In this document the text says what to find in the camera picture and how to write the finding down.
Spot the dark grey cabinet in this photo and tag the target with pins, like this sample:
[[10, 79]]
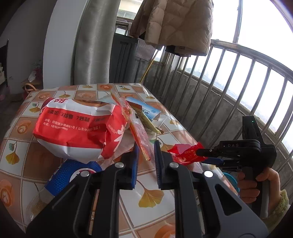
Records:
[[122, 59]]

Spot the Pepsi plastic bottle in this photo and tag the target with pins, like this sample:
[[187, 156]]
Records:
[[64, 174]]

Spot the red white paper food bag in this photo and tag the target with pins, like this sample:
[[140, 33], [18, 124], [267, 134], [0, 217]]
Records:
[[81, 130]]

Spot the blue mesh trash basket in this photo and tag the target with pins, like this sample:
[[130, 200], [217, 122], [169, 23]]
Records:
[[233, 181]]

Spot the yellow broom handle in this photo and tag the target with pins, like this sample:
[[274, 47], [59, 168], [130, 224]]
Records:
[[148, 67]]

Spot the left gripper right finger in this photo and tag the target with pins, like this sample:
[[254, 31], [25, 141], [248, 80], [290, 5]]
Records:
[[204, 205]]

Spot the patterned vinyl tablecloth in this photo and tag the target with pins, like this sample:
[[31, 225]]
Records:
[[26, 166]]

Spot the grey curtain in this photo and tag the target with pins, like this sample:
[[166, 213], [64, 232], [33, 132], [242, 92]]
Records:
[[94, 42]]

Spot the metal balcony railing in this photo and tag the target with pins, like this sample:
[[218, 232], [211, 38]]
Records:
[[204, 98]]

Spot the beige puffer jacket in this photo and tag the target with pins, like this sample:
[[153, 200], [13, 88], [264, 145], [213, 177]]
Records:
[[183, 27]]

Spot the clear red printed plastic wrapper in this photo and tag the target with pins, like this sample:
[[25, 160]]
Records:
[[136, 127]]

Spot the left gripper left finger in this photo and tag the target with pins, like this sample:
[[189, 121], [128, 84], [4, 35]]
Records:
[[89, 205]]

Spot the yellow snack packet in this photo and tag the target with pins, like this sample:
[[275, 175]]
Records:
[[144, 119]]

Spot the blue white medicine box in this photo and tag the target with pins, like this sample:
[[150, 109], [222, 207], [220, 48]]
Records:
[[150, 112]]

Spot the white green fluffy garment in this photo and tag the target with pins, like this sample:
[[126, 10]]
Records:
[[276, 216]]

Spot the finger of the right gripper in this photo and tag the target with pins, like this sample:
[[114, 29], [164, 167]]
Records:
[[213, 161], [209, 153]]

